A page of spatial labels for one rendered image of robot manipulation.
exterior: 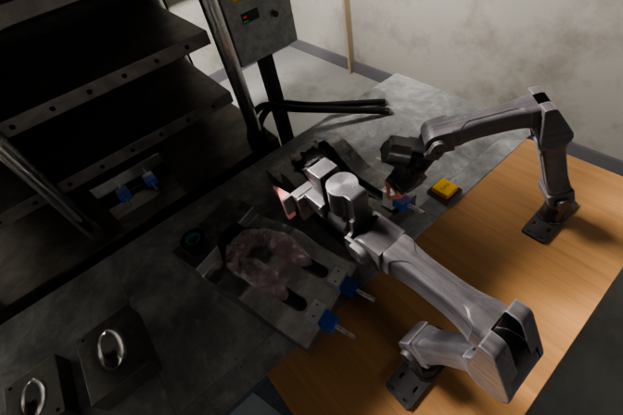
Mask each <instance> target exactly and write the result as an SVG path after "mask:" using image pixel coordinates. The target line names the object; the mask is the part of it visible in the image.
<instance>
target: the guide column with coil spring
mask: <svg viewBox="0 0 623 415"><path fill-rule="evenodd" d="M0 161H1V162H2V163H3V164H5V165H6V166H7V167H8V168H9V169H10V170H12V171H13V172H14V173H15V174H16V175H17V176H19V177H20V178H21V179H22V180H23V181H24V182H25V183H27V184H28V185H29V186H30V187H31V188H32V189H33V190H34V191H35V192H36V193H37V194H38V195H40V196H41V197H42V198H43V199H44V200H45V201H47V202H48V203H49V204H50V205H51V206H52V207H54V208H55V209H56V210H57V211H58V212H59V213H61V214H62V215H63V216H64V217H65V218H66V219H67V220H69V221H70V222H71V223H72V224H73V225H75V226H76V227H77V228H78V229H79V230H80V231H81V232H83V233H84V234H85V235H86V236H87V237H89V238H90V239H91V240H96V239H98V238H100V237H101V236H102V235H103V233H104V229H103V228H101V227H100V226H99V225H98V224H97V223H96V222H95V221H94V220H93V219H92V218H91V217H90V216H89V215H88V214H87V213H85V212H84V211H83V210H82V209H81V208H80V207H79V206H78V205H77V204H76V203H75V202H74V201H73V200H72V199H71V198H70V197H68V196H67V195H66V194H65V193H64V192H63V191H62V190H61V189H60V188H59V187H58V186H57V185H56V184H55V183H54V182H52V181H51V180H50V179H49V178H48V177H47V176H46V175H45V174H44V173H43V172H42V171H41V170H40V169H39V168H38V167H36V166H35V165H34V164H33V163H32V162H31V161H30V160H29V159H28V158H27V157H26V156H25V155H24V154H23V153H22V152H21V151H19V150H18V149H17V148H16V147H15V146H14V145H13V144H12V143H11V142H10V141H9V140H8V139H7V138H6V137H5V136H4V135H3V134H2V133H0Z"/></svg>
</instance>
